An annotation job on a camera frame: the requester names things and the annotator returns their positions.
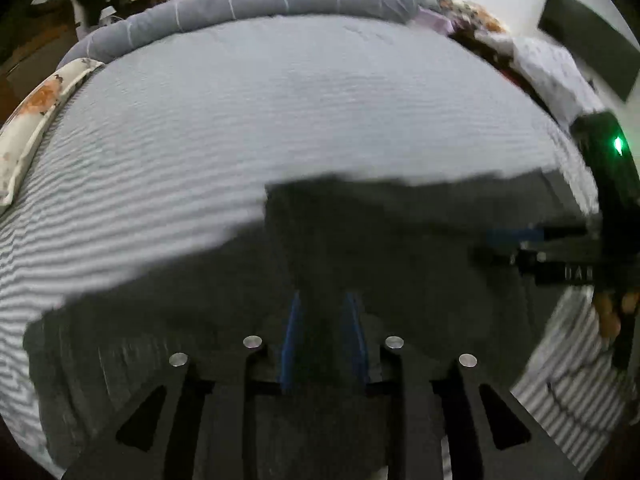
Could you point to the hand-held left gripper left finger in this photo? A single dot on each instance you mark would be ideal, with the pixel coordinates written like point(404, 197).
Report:
point(291, 350)

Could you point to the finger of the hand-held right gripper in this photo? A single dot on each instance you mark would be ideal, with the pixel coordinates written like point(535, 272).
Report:
point(500, 255)
point(520, 235)

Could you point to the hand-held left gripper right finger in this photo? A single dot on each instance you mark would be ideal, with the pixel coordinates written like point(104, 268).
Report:
point(357, 350)

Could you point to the dark grey denim pants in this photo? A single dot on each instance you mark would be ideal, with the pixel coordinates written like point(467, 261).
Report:
point(400, 240)

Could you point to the person's right hand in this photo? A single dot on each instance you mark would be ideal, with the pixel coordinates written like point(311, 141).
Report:
point(607, 317)

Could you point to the white dotted cloth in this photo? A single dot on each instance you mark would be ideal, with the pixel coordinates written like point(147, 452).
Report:
point(550, 75)

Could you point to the black television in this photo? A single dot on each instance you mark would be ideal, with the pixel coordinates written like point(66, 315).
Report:
point(590, 45)

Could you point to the white patterned bedding heap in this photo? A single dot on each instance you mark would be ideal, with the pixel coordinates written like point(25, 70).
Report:
point(505, 67)

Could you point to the floral cushion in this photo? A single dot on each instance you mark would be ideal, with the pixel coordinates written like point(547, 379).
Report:
point(477, 16)

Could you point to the purple sheet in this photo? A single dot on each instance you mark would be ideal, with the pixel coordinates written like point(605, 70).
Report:
point(432, 20)

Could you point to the grey white striped bed sheet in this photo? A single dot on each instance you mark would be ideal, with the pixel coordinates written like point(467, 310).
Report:
point(250, 110)

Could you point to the floral pillow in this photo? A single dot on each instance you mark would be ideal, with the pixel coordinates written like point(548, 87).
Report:
point(35, 110)

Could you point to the rolled grey checked duvet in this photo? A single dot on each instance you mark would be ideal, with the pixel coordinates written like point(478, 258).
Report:
point(250, 0)

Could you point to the small white house lamp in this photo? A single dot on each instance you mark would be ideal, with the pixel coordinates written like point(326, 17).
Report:
point(108, 15)

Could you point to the carved wooden headboard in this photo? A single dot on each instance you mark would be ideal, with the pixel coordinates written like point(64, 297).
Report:
point(35, 45)

